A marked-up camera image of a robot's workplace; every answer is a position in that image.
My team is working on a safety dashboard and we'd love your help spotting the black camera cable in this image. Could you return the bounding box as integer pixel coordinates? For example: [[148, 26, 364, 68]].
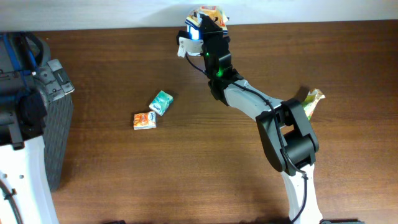
[[185, 54, 309, 224], [0, 179, 23, 224]]

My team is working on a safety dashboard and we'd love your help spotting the yellow snack bag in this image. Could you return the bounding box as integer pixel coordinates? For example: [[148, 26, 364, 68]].
[[185, 6, 229, 35]]

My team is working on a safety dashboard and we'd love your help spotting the green drink carton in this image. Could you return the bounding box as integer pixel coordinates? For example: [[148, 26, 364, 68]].
[[302, 88, 325, 120]]

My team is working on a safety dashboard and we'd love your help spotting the green blue plastic packet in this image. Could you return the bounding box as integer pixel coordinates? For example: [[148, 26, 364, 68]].
[[149, 90, 174, 116]]

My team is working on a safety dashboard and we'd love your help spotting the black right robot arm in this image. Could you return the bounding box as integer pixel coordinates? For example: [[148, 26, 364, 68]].
[[198, 16, 323, 223]]

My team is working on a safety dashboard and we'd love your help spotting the black left camera cable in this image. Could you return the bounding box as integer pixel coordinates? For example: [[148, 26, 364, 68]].
[[0, 179, 23, 224]]

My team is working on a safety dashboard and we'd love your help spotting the grey plastic mesh basket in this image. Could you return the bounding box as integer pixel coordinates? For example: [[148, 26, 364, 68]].
[[40, 39, 75, 193]]

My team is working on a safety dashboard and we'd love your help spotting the white barcode scanner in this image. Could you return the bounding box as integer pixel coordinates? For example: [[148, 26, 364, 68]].
[[187, 26, 203, 57]]

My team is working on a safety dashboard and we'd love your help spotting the black right camera cable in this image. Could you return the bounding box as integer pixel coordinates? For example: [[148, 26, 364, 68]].
[[185, 54, 309, 224]]

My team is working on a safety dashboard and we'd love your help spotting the small orange white packet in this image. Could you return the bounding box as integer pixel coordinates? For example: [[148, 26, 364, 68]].
[[133, 111, 157, 130]]

